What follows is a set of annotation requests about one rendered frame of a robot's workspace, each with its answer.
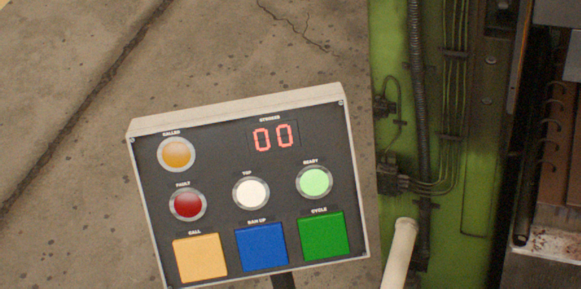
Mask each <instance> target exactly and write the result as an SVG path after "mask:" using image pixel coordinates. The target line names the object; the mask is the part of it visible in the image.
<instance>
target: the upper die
mask: <svg viewBox="0 0 581 289"><path fill-rule="evenodd" d="M562 80H566V81H572V82H580V83H581V29H573V28H568V33H567V43H566V48H565V58H564V63H563V73H562Z"/></svg>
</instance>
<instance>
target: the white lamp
mask: <svg viewBox="0 0 581 289"><path fill-rule="evenodd" d="M237 198H238V200H239V201H240V202H241V203H242V204H243V205H245V206H248V207H254V206H256V205H259V204H260V203H261V202H262V201H263V200H264V198H265V189H264V187H263V186H262V184H260V183H259V182H257V181H245V182H244V183H242V184H241V185H240V186H239V188H238V189H237Z"/></svg>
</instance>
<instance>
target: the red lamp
mask: <svg viewBox="0 0 581 289"><path fill-rule="evenodd" d="M201 209H202V201H201V199H200V197H199V196H198V195H197V194H195V193H193V192H183V193H181V194H179V195H177V197H176V198H175V200H174V210H175V211H176V212H177V213H178V214H179V215H180V216H182V217H184V218H191V217H194V216H196V215H197V214H198V213H199V212H200V211H201Z"/></svg>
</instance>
